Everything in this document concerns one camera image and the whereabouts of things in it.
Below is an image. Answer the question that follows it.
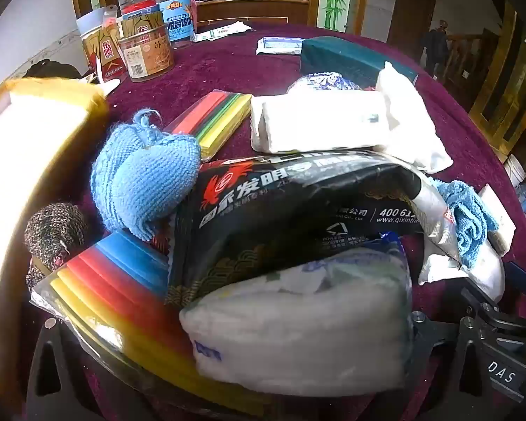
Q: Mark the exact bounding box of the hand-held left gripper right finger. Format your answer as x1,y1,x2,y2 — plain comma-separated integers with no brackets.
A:
402,311,492,421

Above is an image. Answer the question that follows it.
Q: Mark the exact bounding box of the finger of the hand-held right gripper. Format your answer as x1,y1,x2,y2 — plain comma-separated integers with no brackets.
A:
459,261,526,338

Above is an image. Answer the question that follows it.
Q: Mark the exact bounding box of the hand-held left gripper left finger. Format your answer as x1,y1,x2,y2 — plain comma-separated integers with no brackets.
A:
24,320,107,421

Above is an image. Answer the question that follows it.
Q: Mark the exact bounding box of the large rainbow sponge strip pack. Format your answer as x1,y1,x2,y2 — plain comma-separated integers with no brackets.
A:
30,228,266,418

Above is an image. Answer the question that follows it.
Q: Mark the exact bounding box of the white cotton wool pack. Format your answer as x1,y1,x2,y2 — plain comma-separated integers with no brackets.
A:
179,234,415,399

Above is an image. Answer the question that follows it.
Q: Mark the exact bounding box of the black crab print bag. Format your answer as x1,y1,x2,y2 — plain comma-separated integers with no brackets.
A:
166,149,462,316

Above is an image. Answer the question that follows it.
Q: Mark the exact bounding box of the blue knitted cloth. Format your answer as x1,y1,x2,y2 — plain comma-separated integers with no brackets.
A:
90,107,202,243

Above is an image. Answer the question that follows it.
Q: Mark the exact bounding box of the yellow cardboard box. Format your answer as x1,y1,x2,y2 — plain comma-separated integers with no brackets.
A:
0,76,111,389

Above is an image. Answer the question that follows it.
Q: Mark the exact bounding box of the white soft tissue pack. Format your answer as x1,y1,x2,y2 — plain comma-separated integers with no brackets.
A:
249,91,393,155

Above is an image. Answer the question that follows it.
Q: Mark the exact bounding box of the white plastic packet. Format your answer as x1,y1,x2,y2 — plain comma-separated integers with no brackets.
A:
418,237,506,304

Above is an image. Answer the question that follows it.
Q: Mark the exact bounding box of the light blue towel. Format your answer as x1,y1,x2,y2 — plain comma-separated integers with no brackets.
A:
435,180,500,269

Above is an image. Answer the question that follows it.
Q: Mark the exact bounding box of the white plastic bucket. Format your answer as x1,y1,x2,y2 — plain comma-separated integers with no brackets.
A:
503,155,526,189

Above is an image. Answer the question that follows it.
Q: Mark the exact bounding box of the dark speckled knitted cloth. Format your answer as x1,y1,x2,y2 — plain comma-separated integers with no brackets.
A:
23,203,89,291

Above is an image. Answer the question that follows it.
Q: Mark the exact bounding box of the white pillow-shaped tissue pack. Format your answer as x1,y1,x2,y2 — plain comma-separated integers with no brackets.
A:
374,61,455,175

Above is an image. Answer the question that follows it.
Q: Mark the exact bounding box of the wooden stair railing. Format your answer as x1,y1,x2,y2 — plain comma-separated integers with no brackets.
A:
445,31,500,106

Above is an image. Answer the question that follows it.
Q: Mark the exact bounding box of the dark hanging coat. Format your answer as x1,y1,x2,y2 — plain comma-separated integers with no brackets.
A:
422,19,451,76

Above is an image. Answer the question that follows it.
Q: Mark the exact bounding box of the blue white patterned packet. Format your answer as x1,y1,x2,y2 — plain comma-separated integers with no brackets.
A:
287,72,365,97

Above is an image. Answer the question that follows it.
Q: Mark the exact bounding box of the teal cardboard box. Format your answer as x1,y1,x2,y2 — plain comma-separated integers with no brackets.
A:
300,36,420,89

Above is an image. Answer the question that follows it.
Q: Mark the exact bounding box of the small rainbow sponge strip pack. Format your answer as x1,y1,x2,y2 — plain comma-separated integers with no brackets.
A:
163,90,253,161

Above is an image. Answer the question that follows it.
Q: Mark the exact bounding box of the brown wooden door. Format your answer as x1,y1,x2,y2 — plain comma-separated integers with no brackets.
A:
388,0,438,59

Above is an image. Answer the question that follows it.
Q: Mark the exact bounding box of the red brown snack carton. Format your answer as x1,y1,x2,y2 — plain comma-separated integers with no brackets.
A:
76,6,129,82

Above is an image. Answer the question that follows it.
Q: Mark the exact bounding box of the blue white mask packet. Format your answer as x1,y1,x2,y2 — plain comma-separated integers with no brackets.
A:
256,36,308,57

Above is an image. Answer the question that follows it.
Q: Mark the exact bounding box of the purple velvet tablecloth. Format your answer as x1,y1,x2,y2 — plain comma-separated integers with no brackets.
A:
22,21,526,421

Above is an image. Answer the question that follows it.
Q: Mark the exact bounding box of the blue label clear jar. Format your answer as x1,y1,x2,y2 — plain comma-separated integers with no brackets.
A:
157,0,199,51

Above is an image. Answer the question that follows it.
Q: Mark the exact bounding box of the white paper packet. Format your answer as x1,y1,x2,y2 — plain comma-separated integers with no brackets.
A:
192,21,254,43

